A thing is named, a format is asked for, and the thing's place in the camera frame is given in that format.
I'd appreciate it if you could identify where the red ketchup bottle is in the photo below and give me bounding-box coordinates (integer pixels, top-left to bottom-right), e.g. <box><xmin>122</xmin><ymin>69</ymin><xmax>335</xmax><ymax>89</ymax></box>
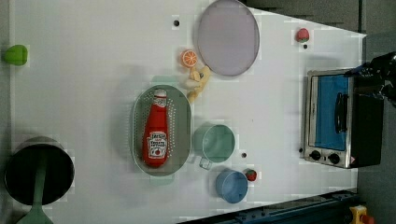
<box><xmin>143</xmin><ymin>89</ymin><xmax>168</xmax><ymax>168</ymax></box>

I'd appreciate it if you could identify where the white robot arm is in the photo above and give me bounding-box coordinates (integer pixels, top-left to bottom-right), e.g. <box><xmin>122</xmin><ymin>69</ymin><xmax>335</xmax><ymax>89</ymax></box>
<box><xmin>344</xmin><ymin>51</ymin><xmax>396</xmax><ymax>106</ymax></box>

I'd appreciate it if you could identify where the green oval strainer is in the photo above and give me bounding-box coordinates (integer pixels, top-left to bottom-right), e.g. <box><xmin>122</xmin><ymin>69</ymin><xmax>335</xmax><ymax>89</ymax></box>
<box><xmin>130</xmin><ymin>76</ymin><xmax>191</xmax><ymax>186</ymax></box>

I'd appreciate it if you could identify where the green cup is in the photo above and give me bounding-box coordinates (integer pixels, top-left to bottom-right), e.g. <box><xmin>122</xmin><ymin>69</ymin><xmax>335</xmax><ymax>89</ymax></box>
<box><xmin>192</xmin><ymin>124</ymin><xmax>235</xmax><ymax>170</ymax></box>

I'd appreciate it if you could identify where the yellow banana bunch toy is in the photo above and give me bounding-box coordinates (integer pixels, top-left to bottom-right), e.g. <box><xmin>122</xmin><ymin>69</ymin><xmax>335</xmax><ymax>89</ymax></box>
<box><xmin>186</xmin><ymin>65</ymin><xmax>211</xmax><ymax>103</ymax></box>

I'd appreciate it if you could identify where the orange slice toy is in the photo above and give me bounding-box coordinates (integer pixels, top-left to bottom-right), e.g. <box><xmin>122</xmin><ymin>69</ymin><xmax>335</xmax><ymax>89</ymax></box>
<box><xmin>180</xmin><ymin>49</ymin><xmax>197</xmax><ymax>68</ymax></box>

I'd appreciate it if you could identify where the blue cup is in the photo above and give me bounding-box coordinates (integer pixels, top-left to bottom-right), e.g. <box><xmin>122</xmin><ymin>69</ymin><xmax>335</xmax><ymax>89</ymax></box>
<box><xmin>216</xmin><ymin>169</ymin><xmax>248</xmax><ymax>203</ymax></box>

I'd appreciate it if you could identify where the small red strawberry toy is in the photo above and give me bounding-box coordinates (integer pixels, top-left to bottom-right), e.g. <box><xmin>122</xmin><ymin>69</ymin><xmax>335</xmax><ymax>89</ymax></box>
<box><xmin>246</xmin><ymin>169</ymin><xmax>257</xmax><ymax>181</ymax></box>

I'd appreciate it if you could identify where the purple round plate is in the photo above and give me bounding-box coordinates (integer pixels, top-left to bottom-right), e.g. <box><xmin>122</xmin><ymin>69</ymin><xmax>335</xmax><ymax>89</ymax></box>
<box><xmin>197</xmin><ymin>0</ymin><xmax>260</xmax><ymax>76</ymax></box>

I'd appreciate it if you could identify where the pink peach toy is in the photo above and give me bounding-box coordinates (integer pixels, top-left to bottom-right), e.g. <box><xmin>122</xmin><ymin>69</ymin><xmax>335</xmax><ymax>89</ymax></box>
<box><xmin>296</xmin><ymin>28</ymin><xmax>310</xmax><ymax>43</ymax></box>

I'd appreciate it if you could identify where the silver toaster oven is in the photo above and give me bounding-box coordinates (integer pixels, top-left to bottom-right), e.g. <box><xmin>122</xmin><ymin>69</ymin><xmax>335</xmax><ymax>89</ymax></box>
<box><xmin>304</xmin><ymin>69</ymin><xmax>384</xmax><ymax>169</ymax></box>

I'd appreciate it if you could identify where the black pot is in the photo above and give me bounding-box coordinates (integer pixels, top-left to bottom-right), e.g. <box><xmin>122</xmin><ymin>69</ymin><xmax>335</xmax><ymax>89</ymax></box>
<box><xmin>4</xmin><ymin>136</ymin><xmax>75</xmax><ymax>205</ymax></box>

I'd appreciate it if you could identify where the yellow red clamp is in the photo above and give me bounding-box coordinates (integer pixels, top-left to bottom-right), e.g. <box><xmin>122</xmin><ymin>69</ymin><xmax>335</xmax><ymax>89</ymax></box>
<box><xmin>349</xmin><ymin>205</ymin><xmax>375</xmax><ymax>224</ymax></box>

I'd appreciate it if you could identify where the green pepper toy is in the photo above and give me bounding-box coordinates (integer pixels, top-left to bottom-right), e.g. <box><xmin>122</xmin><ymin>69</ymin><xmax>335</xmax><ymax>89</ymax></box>
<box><xmin>4</xmin><ymin>45</ymin><xmax>28</xmax><ymax>66</ymax></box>

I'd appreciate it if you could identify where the green spatula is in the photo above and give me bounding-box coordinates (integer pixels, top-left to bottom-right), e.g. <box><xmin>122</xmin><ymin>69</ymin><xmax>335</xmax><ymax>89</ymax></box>
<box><xmin>17</xmin><ymin>152</ymin><xmax>53</xmax><ymax>224</ymax></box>

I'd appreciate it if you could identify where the blue metal frame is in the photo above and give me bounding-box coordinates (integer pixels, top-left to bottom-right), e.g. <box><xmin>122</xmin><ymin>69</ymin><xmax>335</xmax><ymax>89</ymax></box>
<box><xmin>177</xmin><ymin>190</ymin><xmax>361</xmax><ymax>224</ymax></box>

